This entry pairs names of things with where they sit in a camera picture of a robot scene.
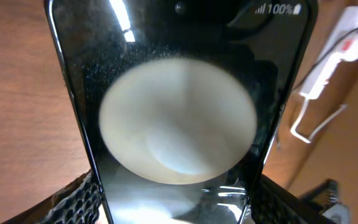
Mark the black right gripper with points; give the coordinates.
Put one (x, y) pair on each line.
(325, 200)

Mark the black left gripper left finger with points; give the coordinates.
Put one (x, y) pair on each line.
(76, 203)

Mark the white charger adapter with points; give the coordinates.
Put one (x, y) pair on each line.
(348, 49)

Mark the black Galaxy flip phone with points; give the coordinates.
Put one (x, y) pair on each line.
(178, 102)

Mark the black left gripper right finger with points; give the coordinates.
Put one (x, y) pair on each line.
(272, 204)

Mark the white power strip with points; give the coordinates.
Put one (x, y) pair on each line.
(329, 58)

